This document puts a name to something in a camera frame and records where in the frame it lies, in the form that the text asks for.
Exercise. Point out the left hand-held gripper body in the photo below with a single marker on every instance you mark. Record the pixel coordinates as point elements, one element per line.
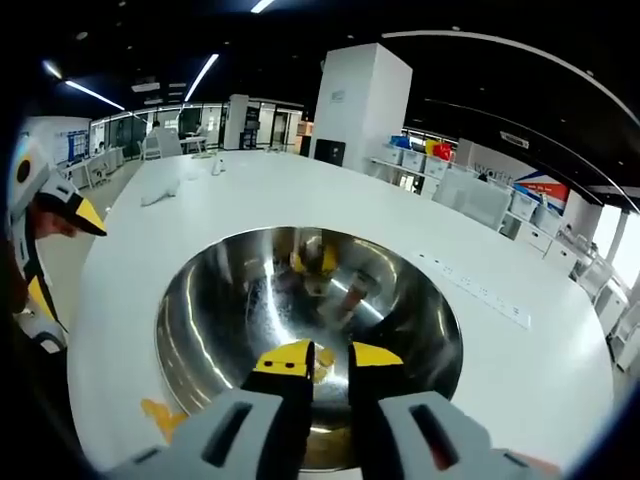
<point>23,172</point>

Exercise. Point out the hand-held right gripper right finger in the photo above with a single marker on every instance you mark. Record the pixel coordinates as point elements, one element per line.
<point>430,435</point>

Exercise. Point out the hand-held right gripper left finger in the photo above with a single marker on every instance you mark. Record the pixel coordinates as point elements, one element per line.
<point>230,435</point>

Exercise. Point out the pile of yellow QQ candies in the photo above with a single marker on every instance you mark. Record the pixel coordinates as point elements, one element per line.
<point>162,415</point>

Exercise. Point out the yellow QQ candy piece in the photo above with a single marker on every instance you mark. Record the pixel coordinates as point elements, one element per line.
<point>325,359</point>

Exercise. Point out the stainless steel bowl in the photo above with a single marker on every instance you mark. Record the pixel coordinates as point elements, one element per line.
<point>225,310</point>

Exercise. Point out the person's left hand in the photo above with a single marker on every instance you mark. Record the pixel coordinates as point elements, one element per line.
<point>52,224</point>

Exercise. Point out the white cloth bundle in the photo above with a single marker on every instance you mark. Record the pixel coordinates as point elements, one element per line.
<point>160,192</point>

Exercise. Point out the white office chair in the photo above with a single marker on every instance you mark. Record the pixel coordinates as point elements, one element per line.
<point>162,145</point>

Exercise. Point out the white table socket strip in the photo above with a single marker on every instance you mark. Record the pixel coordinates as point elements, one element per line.
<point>475,292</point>

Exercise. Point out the small white bottle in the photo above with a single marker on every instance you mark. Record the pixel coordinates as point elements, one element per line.
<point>218,167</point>

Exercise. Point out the black rack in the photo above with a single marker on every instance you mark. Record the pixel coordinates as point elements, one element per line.
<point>250,130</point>

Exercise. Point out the white table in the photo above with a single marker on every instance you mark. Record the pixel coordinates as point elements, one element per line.
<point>300,200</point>

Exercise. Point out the row of white storage bins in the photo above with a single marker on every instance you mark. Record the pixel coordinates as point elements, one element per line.
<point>522,205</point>

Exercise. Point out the black cabinet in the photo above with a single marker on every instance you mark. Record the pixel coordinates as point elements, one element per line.
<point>330,152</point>

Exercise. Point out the red and yellow bins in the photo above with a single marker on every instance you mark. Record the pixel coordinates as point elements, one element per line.
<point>440,150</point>

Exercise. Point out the blue storage bin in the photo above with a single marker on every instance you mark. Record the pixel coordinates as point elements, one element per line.
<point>400,142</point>

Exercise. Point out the striped wall banner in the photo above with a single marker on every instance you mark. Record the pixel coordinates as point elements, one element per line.
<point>542,192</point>

